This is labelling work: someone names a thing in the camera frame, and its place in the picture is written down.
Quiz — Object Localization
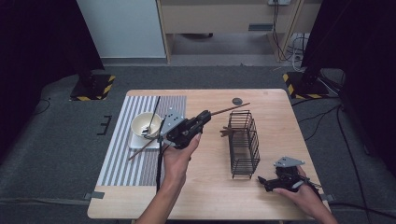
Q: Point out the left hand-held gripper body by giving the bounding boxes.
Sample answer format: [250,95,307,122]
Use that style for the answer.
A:
[159,109,205,150]

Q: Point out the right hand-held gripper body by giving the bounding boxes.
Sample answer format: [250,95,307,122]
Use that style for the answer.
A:
[270,156,312,191]

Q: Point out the black wire basket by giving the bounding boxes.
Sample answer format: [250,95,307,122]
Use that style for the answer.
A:
[228,109,262,180]

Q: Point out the white square plate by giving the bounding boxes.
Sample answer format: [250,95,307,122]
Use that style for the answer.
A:
[128,119,167,150]

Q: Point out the person's right hand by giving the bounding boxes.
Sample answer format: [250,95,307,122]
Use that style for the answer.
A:
[273,166,325,217]

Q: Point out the person's left hand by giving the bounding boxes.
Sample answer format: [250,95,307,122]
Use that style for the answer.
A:
[163,133,203,189]

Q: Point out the black spoon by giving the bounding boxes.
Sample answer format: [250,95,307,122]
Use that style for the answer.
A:
[140,95,162,137]

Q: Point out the cream ceramic bowl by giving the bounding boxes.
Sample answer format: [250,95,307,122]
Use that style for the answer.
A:
[130,111,163,140]

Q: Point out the grey white striped placemat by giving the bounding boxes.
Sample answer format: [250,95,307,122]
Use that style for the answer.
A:
[96,94,188,188]

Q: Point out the black tape floor mark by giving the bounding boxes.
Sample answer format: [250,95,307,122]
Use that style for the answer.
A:
[96,115,113,136]

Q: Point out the black yellow striped stand base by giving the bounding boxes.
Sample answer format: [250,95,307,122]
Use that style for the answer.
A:
[69,69,117,102]
[282,69,331,100]

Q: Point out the light wooden desk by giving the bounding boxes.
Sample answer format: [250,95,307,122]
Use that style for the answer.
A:
[155,0,323,64]

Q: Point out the white panel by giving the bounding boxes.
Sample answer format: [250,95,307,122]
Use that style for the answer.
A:
[76,0,167,60]

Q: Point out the black curtain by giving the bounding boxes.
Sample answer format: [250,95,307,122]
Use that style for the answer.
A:
[300,0,396,176]
[0,0,106,164]

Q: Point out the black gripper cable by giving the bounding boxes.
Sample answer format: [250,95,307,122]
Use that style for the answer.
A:
[311,181,396,219]
[154,118,166,193]

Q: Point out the black floor cables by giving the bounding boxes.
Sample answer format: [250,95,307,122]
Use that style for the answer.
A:
[291,69,375,224]

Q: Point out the hanging black cables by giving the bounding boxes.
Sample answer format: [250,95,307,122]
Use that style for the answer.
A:
[271,3,310,73]

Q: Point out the thin black floor cable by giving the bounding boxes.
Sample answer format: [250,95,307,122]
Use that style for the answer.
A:
[32,97,51,117]

